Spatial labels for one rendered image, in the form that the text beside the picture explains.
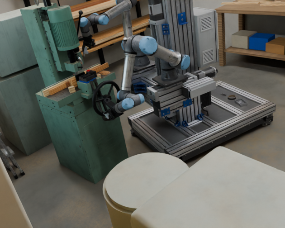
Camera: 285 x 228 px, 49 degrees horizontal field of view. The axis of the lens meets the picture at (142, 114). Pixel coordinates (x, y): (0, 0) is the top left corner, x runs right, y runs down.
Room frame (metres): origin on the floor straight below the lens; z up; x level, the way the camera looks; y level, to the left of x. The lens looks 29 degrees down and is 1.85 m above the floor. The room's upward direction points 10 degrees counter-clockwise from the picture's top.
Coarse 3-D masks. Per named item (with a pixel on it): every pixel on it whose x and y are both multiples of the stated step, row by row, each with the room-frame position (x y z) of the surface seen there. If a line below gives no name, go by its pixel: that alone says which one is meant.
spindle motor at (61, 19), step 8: (56, 8) 2.52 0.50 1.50; (64, 8) 2.46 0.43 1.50; (48, 16) 2.49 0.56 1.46; (56, 16) 2.44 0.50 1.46; (64, 16) 2.45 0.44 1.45; (72, 16) 2.54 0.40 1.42; (56, 24) 2.45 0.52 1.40; (64, 24) 2.45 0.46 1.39; (72, 24) 2.49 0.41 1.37; (56, 32) 2.46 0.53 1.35; (64, 32) 2.44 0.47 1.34; (72, 32) 2.48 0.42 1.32; (56, 40) 2.48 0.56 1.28; (64, 40) 2.44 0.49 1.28; (72, 40) 2.46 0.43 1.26; (64, 48) 2.44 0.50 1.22; (72, 48) 2.45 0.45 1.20
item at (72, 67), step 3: (69, 60) 2.60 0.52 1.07; (66, 63) 2.54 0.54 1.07; (69, 63) 2.51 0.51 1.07; (72, 63) 2.50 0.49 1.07; (75, 63) 2.48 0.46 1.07; (78, 63) 2.50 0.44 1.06; (66, 66) 2.55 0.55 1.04; (69, 66) 2.52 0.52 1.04; (72, 66) 2.48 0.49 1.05; (75, 66) 2.47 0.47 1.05; (66, 69) 2.55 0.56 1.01; (69, 69) 2.52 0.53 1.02; (72, 69) 2.49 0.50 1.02; (75, 69) 2.47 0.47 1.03; (78, 69) 2.49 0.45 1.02; (81, 69) 2.51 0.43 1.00
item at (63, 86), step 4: (104, 64) 2.72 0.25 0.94; (108, 64) 2.75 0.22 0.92; (96, 68) 2.66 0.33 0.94; (100, 68) 2.69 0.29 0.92; (104, 68) 2.72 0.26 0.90; (96, 72) 2.65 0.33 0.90; (64, 84) 2.42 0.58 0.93; (52, 88) 2.36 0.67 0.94; (56, 88) 2.37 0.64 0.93; (60, 88) 2.39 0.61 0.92; (64, 88) 2.42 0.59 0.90; (52, 92) 2.34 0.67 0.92; (56, 92) 2.36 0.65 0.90
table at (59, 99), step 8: (112, 72) 2.59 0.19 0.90; (104, 80) 2.50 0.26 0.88; (112, 80) 2.56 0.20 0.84; (104, 88) 2.37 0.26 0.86; (48, 96) 2.31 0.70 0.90; (56, 96) 2.28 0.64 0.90; (64, 96) 2.25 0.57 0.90; (72, 96) 2.28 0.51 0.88; (80, 96) 2.32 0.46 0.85; (88, 96) 2.26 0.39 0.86; (56, 104) 2.21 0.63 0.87; (64, 104) 2.22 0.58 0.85
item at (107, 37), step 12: (24, 0) 4.71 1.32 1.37; (96, 0) 5.18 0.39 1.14; (108, 0) 5.06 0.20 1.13; (72, 12) 4.66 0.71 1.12; (84, 12) 4.71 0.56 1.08; (96, 12) 4.85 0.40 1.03; (96, 24) 5.35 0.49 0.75; (120, 24) 5.58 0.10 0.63; (132, 24) 5.42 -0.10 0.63; (144, 24) 5.43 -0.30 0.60; (96, 36) 5.06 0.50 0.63; (108, 36) 5.00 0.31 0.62; (120, 36) 5.16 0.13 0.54; (96, 48) 4.77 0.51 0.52
